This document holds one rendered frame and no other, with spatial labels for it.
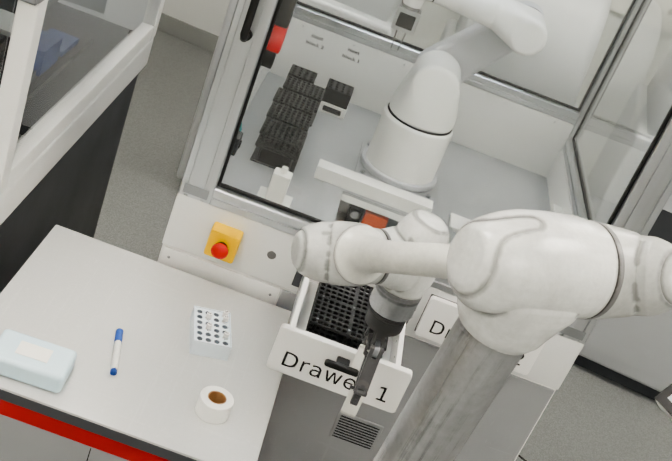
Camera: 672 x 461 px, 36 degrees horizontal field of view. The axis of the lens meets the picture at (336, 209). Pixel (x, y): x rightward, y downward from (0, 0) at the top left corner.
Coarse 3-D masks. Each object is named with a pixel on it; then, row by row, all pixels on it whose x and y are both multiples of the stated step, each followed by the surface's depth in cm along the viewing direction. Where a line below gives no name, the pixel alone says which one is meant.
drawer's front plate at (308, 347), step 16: (288, 336) 211; (304, 336) 211; (320, 336) 212; (272, 352) 213; (304, 352) 212; (320, 352) 212; (336, 352) 211; (352, 352) 211; (272, 368) 215; (288, 368) 215; (304, 368) 214; (384, 368) 212; (400, 368) 212; (320, 384) 216; (336, 384) 215; (384, 384) 213; (400, 384) 213; (368, 400) 216; (384, 400) 215; (400, 400) 215
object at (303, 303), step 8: (304, 280) 234; (312, 280) 246; (304, 288) 231; (312, 288) 243; (296, 296) 235; (304, 296) 239; (312, 296) 241; (296, 304) 225; (304, 304) 237; (312, 304) 238; (296, 312) 222; (304, 312) 234; (296, 320) 220; (304, 320) 231; (304, 328) 229; (400, 336) 228; (392, 344) 234; (400, 344) 226; (384, 352) 231; (392, 352) 229; (400, 352) 223; (392, 360) 225; (400, 360) 220
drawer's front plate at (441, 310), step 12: (432, 300) 240; (444, 300) 241; (432, 312) 242; (444, 312) 241; (456, 312) 241; (420, 324) 244; (444, 324) 243; (432, 336) 245; (444, 336) 244; (540, 348) 242; (528, 360) 244; (528, 372) 246
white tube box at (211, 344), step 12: (192, 312) 229; (204, 312) 228; (216, 312) 230; (192, 324) 225; (204, 324) 224; (216, 324) 226; (228, 324) 227; (192, 336) 221; (204, 336) 221; (216, 336) 223; (192, 348) 219; (204, 348) 220; (216, 348) 220; (228, 348) 220
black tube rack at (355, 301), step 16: (320, 288) 234; (336, 288) 235; (352, 288) 237; (368, 288) 240; (320, 304) 227; (336, 304) 230; (352, 304) 232; (368, 304) 234; (336, 320) 224; (352, 320) 226; (336, 336) 224
